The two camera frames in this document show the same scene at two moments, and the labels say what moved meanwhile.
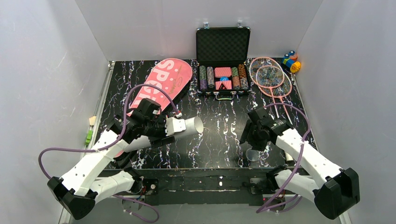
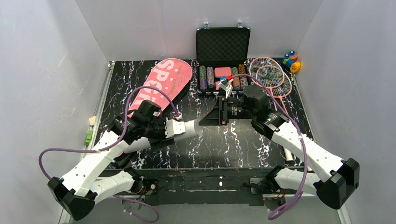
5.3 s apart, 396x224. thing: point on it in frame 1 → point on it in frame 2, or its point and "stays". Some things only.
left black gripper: [161, 134] stays
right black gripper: [256, 142] → [222, 111]
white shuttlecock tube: [194, 125] stays
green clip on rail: [88, 137] stays
